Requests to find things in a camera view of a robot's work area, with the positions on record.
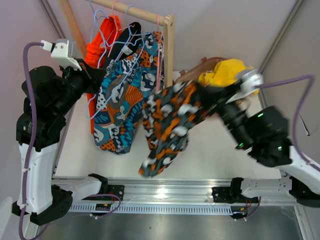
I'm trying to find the blue patterned shorts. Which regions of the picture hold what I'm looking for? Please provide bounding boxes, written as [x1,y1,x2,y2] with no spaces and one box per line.
[93,31,165,155]

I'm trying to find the wooden clothes rack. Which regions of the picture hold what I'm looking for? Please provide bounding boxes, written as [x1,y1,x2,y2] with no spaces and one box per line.
[58,0,175,87]

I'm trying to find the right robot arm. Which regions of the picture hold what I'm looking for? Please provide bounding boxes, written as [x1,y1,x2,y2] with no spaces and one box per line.
[197,83,320,208]

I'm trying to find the aluminium mounting rail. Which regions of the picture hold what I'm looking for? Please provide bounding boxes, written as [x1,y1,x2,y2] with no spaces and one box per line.
[49,177,307,207]

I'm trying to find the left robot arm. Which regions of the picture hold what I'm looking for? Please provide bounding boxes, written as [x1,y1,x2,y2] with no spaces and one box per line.
[12,60,109,226]

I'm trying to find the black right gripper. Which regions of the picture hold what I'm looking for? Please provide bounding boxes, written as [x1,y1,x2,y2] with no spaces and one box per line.
[192,82,252,149]

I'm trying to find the dark navy shorts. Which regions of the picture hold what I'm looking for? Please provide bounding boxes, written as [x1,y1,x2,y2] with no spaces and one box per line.
[102,22,142,68]

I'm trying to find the translucent pink plastic basin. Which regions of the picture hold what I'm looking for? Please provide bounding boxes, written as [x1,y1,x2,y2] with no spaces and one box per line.
[174,56,251,118]

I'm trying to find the grey slotted cable duct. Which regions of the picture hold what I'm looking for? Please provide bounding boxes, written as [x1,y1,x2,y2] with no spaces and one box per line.
[69,203,233,216]

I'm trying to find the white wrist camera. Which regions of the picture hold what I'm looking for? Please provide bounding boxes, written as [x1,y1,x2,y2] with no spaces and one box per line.
[40,38,82,71]
[234,69,264,100]

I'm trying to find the orange grey camouflage shorts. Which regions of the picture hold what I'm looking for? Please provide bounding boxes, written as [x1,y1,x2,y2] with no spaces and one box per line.
[139,81,209,177]

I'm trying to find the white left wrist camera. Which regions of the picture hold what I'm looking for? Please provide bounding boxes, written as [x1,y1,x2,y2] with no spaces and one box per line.
[40,38,82,71]

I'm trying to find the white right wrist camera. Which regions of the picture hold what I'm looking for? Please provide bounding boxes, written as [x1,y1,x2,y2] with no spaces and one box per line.
[234,69,264,100]

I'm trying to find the bright orange shorts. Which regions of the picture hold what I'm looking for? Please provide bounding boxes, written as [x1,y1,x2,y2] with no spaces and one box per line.
[84,15,123,136]

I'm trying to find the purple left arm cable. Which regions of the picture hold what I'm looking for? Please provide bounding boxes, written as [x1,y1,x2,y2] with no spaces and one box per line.
[18,41,122,240]

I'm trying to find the yellow shorts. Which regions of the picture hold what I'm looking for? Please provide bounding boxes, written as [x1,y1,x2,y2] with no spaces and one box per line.
[198,58,257,89]

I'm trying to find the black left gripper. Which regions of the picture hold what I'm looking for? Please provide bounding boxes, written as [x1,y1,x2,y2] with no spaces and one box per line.
[53,57,107,117]

